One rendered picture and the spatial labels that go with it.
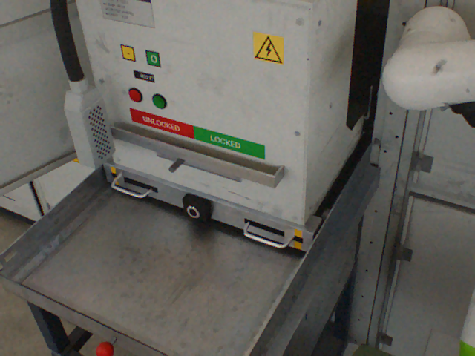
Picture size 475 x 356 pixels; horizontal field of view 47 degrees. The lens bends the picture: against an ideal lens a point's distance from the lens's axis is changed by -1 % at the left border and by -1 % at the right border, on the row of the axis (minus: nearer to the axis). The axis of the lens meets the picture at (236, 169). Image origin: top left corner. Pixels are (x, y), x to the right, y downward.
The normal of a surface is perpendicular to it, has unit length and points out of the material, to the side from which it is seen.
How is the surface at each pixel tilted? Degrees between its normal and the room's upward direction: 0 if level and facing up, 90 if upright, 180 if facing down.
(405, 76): 64
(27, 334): 0
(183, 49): 90
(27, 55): 90
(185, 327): 0
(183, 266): 0
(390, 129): 90
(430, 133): 90
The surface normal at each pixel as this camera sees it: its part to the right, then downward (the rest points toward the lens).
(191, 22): -0.48, 0.57
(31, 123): 0.67, 0.44
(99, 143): 0.88, 0.27
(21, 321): -0.05, -0.77
